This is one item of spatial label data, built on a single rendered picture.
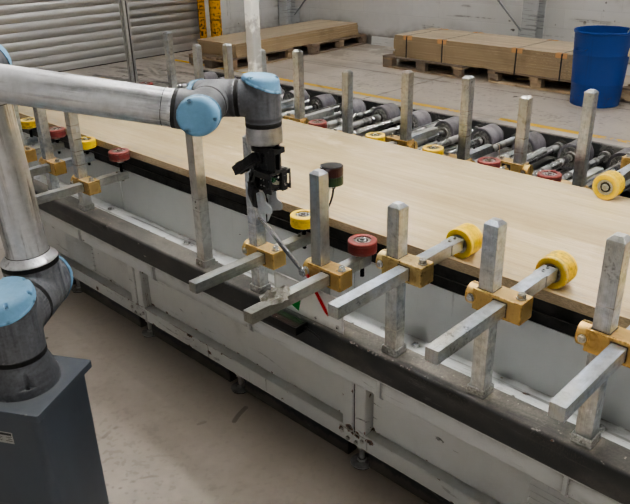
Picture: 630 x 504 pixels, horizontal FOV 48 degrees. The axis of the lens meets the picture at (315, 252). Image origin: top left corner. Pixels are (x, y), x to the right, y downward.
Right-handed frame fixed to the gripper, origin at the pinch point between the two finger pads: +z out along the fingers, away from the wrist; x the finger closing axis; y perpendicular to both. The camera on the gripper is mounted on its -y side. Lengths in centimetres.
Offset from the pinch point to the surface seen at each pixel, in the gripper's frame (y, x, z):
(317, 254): 13.2, 6.1, 9.1
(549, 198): 39, 82, 9
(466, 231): 43, 29, 2
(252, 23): -118, 103, -29
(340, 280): 21.6, 5.7, 13.7
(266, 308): 18.1, -16.7, 13.6
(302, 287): 17.7, -4.1, 13.1
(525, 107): 10, 115, -8
